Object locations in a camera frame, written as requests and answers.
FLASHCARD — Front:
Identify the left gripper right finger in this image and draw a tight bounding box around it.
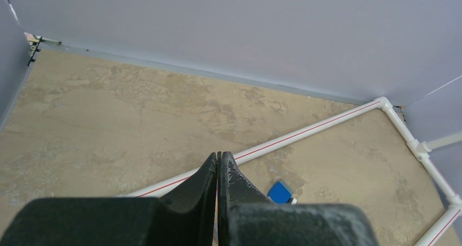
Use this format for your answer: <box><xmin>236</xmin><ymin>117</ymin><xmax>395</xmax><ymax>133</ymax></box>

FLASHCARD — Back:
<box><xmin>217</xmin><ymin>152</ymin><xmax>379</xmax><ymax>245</ymax></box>

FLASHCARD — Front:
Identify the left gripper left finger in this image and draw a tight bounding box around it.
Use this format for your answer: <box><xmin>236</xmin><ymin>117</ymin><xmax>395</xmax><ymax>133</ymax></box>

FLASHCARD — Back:
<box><xmin>1</xmin><ymin>153</ymin><xmax>217</xmax><ymax>245</ymax></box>

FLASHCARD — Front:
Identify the white faucet blue handle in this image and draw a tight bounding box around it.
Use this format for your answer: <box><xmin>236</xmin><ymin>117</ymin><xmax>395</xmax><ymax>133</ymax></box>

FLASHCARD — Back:
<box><xmin>267</xmin><ymin>180</ymin><xmax>297</xmax><ymax>205</ymax></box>

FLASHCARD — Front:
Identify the white pipe frame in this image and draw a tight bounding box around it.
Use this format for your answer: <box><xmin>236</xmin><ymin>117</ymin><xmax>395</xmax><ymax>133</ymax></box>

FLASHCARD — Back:
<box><xmin>119</xmin><ymin>96</ymin><xmax>462</xmax><ymax>246</ymax></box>

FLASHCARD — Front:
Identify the metal corner bracket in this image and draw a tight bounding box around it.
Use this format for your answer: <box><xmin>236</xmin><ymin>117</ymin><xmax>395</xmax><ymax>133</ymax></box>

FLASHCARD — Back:
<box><xmin>24</xmin><ymin>32</ymin><xmax>62</xmax><ymax>66</ymax></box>

